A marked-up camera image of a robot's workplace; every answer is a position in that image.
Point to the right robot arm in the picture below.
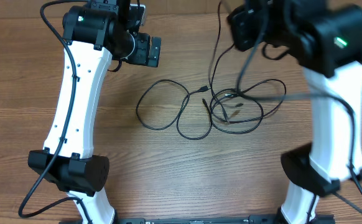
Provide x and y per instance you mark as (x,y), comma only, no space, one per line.
(327,44)

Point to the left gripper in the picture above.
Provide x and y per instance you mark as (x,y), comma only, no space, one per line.
(142,58)

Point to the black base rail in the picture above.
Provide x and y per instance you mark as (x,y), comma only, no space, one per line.
(252,219)

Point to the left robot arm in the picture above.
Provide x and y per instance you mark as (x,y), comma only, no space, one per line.
(95,34)

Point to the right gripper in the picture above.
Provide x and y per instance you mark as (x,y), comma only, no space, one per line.
(239,28)

